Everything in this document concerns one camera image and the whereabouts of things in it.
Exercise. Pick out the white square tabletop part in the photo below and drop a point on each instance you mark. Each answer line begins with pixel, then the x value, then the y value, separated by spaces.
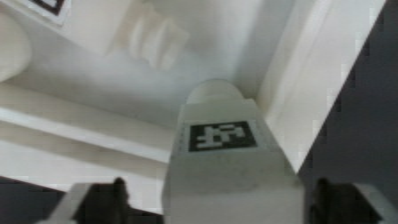
pixel 89 105

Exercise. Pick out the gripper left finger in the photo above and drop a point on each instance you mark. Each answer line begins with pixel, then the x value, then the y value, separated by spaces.
pixel 94 205

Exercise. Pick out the white leg on tabletop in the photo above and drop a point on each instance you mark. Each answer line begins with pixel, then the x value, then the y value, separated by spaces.
pixel 108 24

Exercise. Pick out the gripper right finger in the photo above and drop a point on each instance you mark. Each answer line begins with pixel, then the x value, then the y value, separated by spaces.
pixel 350 203

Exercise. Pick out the white leg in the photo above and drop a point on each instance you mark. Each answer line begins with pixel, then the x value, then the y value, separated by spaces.
pixel 108 24
pixel 231 183

